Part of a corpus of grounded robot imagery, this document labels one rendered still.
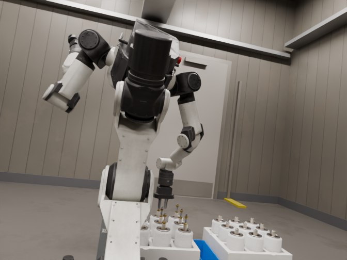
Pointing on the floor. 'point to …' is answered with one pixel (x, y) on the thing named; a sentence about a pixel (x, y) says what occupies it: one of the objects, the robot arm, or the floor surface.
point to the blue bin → (205, 250)
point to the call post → (101, 241)
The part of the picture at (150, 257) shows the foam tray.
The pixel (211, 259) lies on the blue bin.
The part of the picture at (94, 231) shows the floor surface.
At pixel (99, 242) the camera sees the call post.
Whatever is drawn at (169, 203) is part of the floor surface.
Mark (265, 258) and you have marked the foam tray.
